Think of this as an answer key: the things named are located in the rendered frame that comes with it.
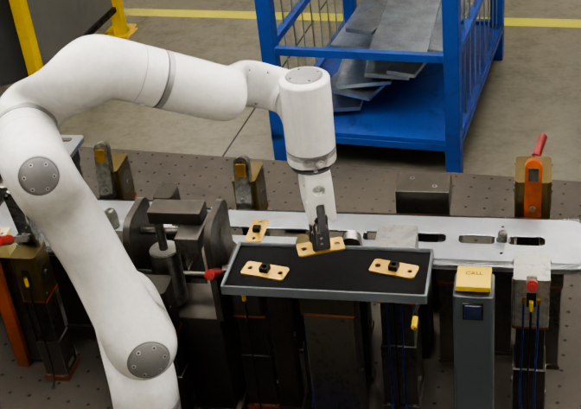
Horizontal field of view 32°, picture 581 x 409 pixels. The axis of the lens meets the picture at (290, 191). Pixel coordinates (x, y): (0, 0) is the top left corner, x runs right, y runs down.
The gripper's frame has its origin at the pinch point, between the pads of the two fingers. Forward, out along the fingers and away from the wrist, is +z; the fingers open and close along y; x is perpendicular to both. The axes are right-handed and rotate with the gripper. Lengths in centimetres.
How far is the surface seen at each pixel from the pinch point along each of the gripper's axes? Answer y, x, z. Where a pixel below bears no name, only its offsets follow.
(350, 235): 16.1, -8.2, 12.5
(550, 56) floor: 291, -159, 122
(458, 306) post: -12.2, -21.6, 11.3
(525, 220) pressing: 25, -48, 23
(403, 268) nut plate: -4.5, -13.8, 6.9
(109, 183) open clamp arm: 66, 41, 21
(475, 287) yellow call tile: -12.7, -24.4, 7.3
